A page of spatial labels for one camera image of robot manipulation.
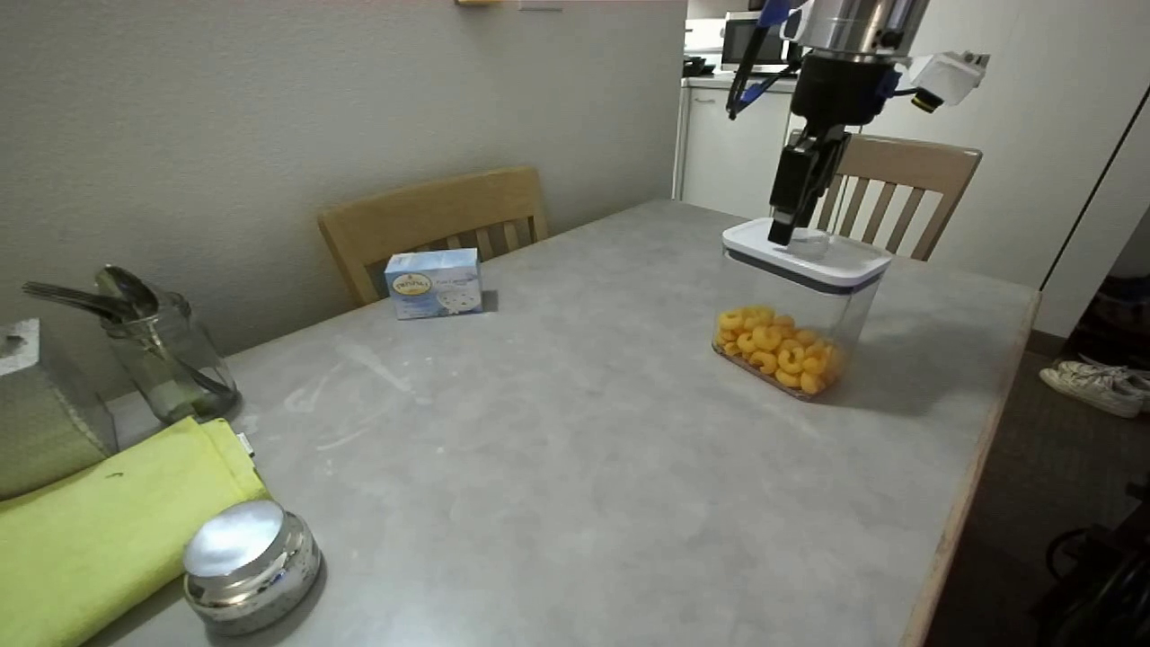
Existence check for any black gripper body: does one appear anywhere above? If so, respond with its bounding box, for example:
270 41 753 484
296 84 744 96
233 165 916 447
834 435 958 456
787 48 901 151

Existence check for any white square container lid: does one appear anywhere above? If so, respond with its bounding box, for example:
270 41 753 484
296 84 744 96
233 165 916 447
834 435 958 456
719 215 894 293

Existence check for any white kitchen cabinet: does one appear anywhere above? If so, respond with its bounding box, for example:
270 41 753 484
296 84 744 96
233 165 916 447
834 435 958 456
671 69 799 225

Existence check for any wooden chair with slatted backrest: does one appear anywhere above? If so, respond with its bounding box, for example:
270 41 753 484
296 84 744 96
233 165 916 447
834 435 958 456
821 132 984 265

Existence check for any microwave oven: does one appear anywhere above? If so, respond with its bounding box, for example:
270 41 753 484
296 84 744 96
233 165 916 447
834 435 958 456
717 12 799 69

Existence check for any clear plastic food container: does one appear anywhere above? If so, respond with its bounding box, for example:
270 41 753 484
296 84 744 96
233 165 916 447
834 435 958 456
713 254 889 401

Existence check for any white sneaker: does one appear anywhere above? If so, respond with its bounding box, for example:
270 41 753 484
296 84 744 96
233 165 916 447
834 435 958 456
1039 357 1150 419

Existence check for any small light blue carton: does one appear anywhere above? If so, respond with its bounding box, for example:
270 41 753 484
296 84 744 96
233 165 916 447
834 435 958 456
381 245 487 318

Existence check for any wooden chair with solid backrest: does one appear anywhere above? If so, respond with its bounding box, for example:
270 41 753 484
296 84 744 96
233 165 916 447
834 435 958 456
315 162 553 306

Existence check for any glass utensil jar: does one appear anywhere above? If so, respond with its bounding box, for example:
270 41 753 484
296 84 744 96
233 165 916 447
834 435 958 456
93 285 245 425

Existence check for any round silver metal tin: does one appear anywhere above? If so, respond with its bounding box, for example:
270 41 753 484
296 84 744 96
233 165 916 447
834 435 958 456
181 497 326 636

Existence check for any metal spoon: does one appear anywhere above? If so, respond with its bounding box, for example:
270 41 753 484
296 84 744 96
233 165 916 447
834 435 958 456
93 262 167 323

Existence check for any green cloth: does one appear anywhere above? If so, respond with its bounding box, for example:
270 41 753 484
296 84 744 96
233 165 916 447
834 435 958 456
0 412 270 647

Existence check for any black and blue robot cable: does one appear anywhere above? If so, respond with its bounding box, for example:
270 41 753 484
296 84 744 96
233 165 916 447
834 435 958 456
722 0 805 123

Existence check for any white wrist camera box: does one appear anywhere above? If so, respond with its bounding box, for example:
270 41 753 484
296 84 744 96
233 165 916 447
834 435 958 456
901 48 993 118

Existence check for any black handled utensil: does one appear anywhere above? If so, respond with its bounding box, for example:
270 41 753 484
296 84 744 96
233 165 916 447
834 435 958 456
23 275 136 327

